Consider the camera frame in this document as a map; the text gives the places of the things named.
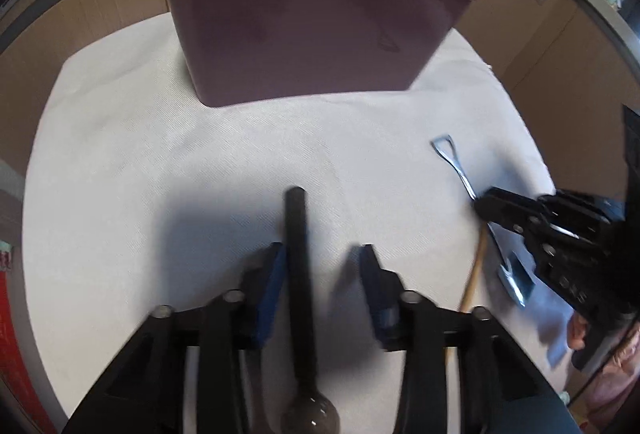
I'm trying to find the pink garment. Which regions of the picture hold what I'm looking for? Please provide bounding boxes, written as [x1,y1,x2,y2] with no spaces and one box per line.
[585,319,640,420]

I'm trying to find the shovel-shaped metal spoon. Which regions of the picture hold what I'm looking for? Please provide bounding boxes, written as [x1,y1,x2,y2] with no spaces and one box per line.
[431,134,527,307]

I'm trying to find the maroon plastic utensil holder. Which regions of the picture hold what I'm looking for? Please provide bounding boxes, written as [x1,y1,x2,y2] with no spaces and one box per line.
[156,0,478,107]

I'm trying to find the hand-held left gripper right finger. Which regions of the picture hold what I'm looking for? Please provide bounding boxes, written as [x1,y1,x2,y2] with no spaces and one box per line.
[357,244,581,434]

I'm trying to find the cream tablecloth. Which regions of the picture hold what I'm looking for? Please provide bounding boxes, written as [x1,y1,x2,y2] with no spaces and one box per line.
[22,11,576,434]

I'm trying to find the person's right hand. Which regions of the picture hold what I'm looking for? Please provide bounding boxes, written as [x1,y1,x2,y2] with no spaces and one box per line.
[567,314,593,352]

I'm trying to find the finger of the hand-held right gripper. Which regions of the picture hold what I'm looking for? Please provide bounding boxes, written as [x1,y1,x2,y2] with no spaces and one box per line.
[473,194,542,238]
[486,186,544,216]

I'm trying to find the wooden chopstick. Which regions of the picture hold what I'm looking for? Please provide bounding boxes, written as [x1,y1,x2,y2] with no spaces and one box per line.
[457,224,490,313]

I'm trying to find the black-handled metal spoon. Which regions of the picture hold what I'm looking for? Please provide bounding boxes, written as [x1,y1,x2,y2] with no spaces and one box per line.
[280,186,342,434]

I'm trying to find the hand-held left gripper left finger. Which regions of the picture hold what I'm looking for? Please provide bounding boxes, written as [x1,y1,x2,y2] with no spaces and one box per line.
[62,241,288,434]

